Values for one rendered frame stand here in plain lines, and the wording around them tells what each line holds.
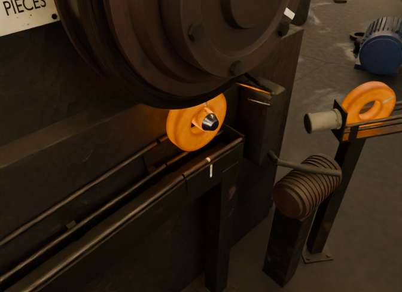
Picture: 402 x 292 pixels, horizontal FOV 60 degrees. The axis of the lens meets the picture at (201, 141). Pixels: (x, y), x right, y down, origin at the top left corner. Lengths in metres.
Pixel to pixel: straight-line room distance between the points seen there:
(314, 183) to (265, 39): 0.56
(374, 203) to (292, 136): 0.57
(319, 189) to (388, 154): 1.11
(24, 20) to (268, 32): 0.39
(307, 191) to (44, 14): 0.79
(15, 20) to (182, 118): 0.34
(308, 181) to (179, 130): 0.48
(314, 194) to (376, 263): 0.64
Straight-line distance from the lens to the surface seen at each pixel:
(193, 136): 0.77
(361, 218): 1.76
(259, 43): 0.62
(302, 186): 1.05
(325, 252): 1.58
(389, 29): 2.85
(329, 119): 1.04
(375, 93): 1.07
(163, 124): 0.79
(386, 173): 2.03
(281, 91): 0.92
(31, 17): 0.61
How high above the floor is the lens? 1.27
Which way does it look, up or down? 40 degrees down
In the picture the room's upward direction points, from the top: straight up
